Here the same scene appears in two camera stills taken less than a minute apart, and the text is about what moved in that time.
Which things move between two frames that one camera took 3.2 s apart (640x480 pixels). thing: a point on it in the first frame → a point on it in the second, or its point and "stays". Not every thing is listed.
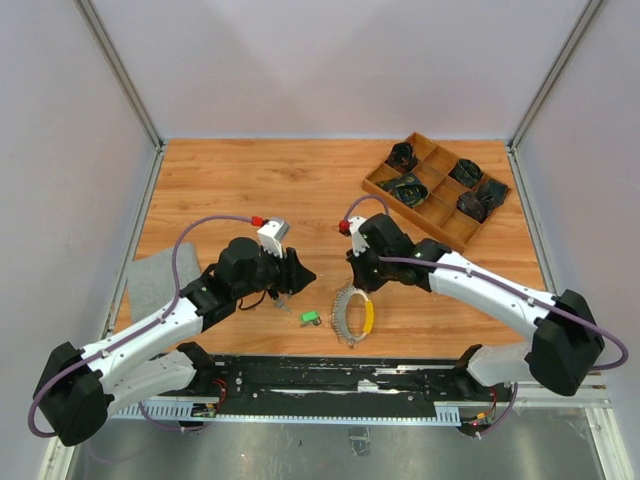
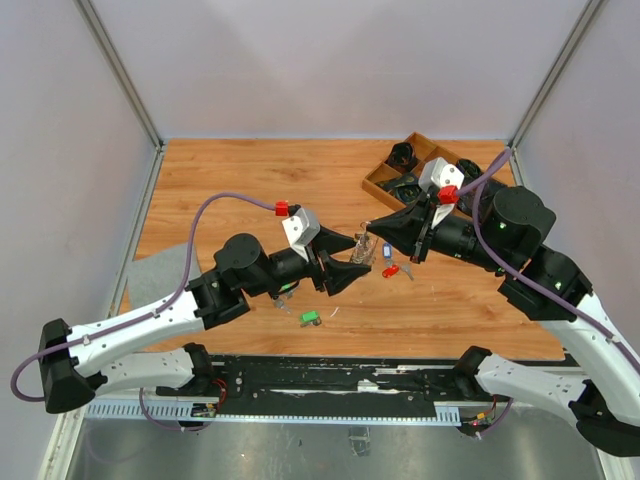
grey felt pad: [151, 282] stays
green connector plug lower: [310, 319] stays
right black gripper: [362, 279] → [411, 231]
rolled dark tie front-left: [408, 189] stays
